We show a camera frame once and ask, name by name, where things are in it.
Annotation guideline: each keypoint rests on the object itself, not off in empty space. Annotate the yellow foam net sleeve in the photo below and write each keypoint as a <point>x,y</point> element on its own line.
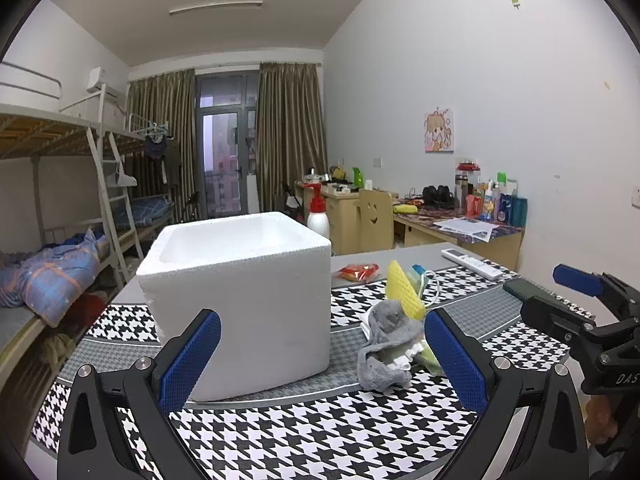
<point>399,288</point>

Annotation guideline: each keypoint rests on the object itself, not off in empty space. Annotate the blue plaid quilt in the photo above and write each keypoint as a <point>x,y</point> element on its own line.
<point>48,282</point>

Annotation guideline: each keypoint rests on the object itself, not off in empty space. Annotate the grey sock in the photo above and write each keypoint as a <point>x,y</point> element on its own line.
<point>376,376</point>

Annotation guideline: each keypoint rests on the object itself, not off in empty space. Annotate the person right hand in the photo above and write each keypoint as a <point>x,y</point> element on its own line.
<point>599,423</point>

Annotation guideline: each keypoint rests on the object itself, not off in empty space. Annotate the white air conditioner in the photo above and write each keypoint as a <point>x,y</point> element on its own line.
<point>98,81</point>

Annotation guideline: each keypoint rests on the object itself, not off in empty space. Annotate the left brown curtain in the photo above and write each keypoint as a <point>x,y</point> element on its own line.
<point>165,163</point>

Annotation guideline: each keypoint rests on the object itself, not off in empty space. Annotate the floral tissue packet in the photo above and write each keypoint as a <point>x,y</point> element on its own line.
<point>427,359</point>

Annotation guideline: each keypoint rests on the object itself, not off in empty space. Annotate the white styrofoam box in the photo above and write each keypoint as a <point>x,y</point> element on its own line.
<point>267,276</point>

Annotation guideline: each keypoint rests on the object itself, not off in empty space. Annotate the red snack packet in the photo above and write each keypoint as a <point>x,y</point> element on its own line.
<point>358,272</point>

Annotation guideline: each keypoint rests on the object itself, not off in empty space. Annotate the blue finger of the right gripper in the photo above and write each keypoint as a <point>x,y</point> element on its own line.
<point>588,284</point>
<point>544,312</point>

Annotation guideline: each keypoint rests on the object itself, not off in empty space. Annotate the wooden smiley chair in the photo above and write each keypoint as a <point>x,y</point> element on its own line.
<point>376,220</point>

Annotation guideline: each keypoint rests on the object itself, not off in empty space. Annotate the right brown curtain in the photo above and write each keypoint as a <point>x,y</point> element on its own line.
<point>290,131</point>

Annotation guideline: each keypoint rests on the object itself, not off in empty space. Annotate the wooden desk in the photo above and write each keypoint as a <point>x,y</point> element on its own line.
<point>350,234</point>

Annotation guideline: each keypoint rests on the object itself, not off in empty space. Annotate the white remote control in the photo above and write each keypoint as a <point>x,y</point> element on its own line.
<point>472,264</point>

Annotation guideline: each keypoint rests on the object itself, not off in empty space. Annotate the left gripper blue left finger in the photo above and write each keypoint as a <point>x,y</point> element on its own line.
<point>183,358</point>

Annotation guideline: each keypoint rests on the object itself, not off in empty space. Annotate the anime wall poster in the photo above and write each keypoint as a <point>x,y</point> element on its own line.
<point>439,131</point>

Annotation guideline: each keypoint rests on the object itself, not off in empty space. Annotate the ceiling tube light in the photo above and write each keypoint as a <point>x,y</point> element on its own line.
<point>214,5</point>

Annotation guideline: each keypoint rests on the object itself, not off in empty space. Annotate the glass balcony door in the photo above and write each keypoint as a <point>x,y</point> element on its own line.
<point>226,116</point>

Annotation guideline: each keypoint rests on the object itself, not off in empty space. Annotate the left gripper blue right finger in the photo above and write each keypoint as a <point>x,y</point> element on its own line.
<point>461,358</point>

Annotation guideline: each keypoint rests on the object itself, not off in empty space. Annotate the brown curtain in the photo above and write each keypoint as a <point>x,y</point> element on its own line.
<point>290,131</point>
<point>165,163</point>

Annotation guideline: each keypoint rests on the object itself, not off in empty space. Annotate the black headphones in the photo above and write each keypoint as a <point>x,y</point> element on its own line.
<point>438,197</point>

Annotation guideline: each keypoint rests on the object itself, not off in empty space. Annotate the houndstooth table mat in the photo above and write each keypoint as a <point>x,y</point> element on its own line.
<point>324,426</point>

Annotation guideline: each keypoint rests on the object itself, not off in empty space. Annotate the white lotion pump bottle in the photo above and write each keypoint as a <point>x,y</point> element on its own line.
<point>317,220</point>

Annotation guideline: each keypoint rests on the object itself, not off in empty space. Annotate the white papers on desk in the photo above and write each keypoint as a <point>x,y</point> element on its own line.
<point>479,230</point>

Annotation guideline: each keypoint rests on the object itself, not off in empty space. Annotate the white tissue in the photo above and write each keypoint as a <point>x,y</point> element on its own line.
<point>389,332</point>

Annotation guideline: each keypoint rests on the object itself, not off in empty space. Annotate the metal bunk bed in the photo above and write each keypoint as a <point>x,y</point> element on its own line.
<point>78,183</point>

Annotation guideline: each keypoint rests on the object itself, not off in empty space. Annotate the light blue face mask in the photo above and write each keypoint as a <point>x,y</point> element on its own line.
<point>425,283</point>

